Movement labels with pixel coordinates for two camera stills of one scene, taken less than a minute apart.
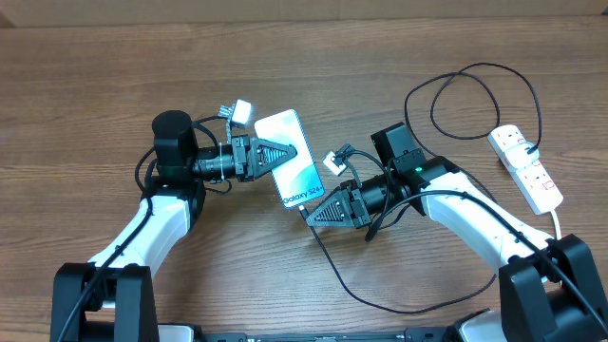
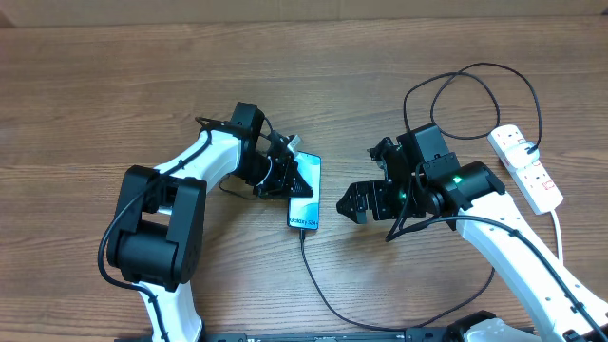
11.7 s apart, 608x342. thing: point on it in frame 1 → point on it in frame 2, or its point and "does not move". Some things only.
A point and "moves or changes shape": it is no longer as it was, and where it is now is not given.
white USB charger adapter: [522, 154] does not move
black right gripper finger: [336, 212] → [359, 198]
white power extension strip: [531, 181] does not move
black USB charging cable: [442, 79] → [449, 74]
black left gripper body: [239, 147] → [276, 180]
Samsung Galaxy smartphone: [297, 180] moves or changes shape
